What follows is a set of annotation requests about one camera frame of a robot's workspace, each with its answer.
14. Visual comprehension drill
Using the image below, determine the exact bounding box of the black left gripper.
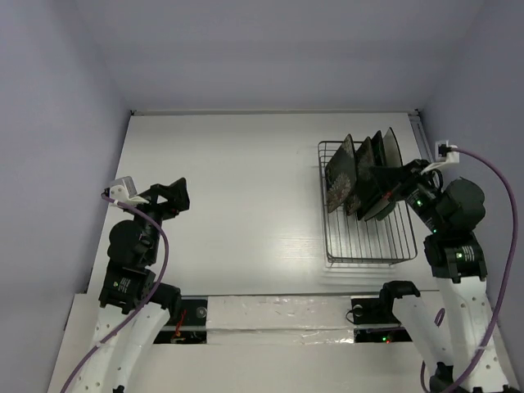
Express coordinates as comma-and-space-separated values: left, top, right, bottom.
125, 176, 188, 262

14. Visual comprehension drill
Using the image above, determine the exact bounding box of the brown teal square plate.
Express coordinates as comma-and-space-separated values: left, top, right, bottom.
357, 130, 386, 220

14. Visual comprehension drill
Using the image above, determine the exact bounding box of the black floral square plate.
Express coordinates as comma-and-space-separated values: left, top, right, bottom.
324, 133, 357, 213

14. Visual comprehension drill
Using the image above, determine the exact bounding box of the white square plate black rim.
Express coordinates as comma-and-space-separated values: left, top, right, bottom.
382, 128, 403, 168

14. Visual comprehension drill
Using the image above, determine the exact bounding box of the light teal oblong plate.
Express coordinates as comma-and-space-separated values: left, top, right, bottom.
364, 192, 396, 222

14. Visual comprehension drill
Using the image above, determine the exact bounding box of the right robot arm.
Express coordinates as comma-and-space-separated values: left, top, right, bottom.
371, 160, 515, 392

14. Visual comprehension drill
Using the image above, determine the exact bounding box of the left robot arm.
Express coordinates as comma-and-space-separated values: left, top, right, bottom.
74, 176, 190, 392

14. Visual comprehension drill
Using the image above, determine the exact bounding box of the white foam block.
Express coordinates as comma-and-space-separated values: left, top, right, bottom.
206, 296, 355, 346

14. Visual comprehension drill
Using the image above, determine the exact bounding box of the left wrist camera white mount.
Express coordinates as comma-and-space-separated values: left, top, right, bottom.
102, 176, 148, 206

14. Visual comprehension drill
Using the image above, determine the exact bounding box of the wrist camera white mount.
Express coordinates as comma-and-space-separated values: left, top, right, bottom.
102, 176, 148, 206
421, 140, 459, 174

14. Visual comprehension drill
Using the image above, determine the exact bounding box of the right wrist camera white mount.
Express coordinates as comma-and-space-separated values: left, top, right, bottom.
421, 140, 459, 174

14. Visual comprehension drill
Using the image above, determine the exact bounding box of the wire dish rack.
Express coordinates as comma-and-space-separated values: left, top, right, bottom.
318, 141, 418, 269

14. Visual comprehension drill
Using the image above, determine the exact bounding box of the aluminium rail right edge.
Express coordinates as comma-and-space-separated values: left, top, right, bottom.
408, 111, 433, 162

